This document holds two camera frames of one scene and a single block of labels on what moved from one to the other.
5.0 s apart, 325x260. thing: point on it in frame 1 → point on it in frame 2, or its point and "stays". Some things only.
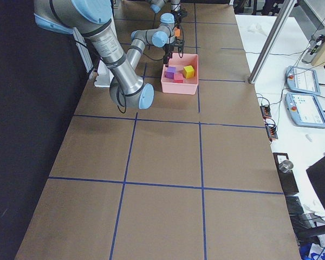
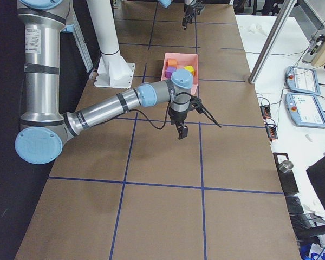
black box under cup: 286,179 stays
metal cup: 285,166 stays
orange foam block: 177,32 → 172,62
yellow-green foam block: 189,71 stays
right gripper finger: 168,54 → 182,129
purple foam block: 170,72 stays
